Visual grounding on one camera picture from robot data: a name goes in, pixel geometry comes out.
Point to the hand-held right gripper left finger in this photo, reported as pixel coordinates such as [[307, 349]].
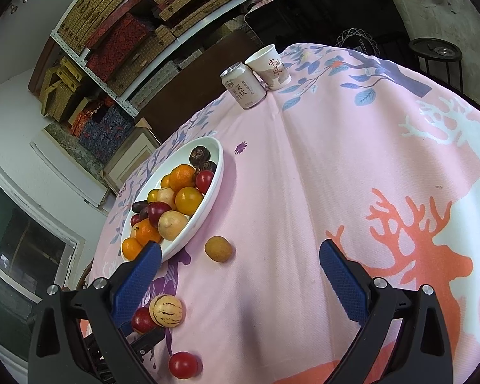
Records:
[[138, 284]]

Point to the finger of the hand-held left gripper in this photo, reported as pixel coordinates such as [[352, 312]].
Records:
[[146, 339]]

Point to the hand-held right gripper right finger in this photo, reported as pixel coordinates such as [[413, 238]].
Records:
[[344, 284]]

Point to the red cherry tomato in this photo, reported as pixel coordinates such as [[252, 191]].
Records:
[[135, 220], [183, 364], [142, 320], [204, 181]]

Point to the striped yellow pepino melon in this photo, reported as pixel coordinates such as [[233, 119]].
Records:
[[167, 311]]

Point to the small orange mandarin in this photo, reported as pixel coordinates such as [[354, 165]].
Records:
[[148, 232], [131, 248]]

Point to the plain yellow pepino melon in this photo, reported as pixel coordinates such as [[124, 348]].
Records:
[[172, 224]]

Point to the dark red plum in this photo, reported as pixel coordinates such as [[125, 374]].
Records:
[[159, 211]]

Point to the small dark plum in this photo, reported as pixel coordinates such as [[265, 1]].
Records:
[[139, 207]]

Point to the small tan round fruit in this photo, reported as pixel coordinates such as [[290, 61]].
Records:
[[219, 248]]

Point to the small yellow orange tomato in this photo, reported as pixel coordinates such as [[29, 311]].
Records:
[[153, 195]]

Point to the pale yellow round fruit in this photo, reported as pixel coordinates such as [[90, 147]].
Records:
[[166, 196]]

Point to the white oval plate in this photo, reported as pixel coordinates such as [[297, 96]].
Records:
[[200, 216]]

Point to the smooth orange fruit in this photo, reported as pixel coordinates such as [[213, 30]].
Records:
[[188, 200]]

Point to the dark brown round fruit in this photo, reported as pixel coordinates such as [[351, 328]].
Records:
[[211, 167]]

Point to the dark purple round fruit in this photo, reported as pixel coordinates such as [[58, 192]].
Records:
[[200, 155]]

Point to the large orange mandarin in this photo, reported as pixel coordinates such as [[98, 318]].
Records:
[[182, 176]]

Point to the pink printed tablecloth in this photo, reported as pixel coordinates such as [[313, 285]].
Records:
[[304, 168]]

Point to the white framed glass door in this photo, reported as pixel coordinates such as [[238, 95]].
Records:
[[20, 240]]

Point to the framed wooden cabinet panel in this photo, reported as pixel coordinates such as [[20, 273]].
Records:
[[132, 156]]

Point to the stack of blue floral boxes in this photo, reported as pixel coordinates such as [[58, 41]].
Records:
[[104, 128]]

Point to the brown wooden board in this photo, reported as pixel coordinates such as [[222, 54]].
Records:
[[192, 100]]

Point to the stack of yellow wooden boxes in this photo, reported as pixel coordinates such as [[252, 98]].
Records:
[[60, 84]]

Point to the white metal shelf rack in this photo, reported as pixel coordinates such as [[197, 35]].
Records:
[[92, 74]]

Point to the pink beverage can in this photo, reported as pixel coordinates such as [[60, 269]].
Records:
[[243, 86]]

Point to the white paper cup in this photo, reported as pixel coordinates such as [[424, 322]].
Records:
[[270, 68]]

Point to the stack of red patterned boxes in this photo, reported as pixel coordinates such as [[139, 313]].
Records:
[[120, 40]]

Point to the round black stool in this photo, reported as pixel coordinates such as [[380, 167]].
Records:
[[436, 54]]

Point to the black flat panel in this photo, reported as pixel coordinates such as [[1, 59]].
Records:
[[304, 20]]

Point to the stack of woven bamboo boxes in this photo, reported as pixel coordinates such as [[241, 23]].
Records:
[[92, 4]]

